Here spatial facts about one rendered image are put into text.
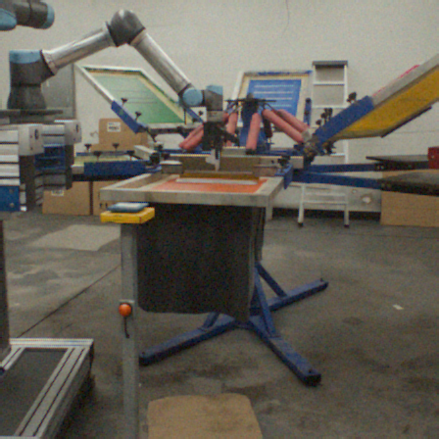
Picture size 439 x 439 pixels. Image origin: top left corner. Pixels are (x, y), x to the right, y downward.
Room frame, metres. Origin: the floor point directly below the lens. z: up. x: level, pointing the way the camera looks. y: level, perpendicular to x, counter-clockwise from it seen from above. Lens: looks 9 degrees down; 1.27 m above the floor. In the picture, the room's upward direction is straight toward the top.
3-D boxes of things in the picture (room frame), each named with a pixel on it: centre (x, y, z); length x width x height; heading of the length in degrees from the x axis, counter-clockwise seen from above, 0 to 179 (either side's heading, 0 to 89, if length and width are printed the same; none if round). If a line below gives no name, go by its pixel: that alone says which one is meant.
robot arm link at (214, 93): (2.43, -0.04, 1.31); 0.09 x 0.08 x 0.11; 93
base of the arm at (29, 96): (2.25, 0.70, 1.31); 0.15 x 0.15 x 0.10
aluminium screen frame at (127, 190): (2.22, -0.02, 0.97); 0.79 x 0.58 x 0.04; 166
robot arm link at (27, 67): (2.26, 0.70, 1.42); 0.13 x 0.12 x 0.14; 3
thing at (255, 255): (2.12, -0.21, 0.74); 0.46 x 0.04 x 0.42; 166
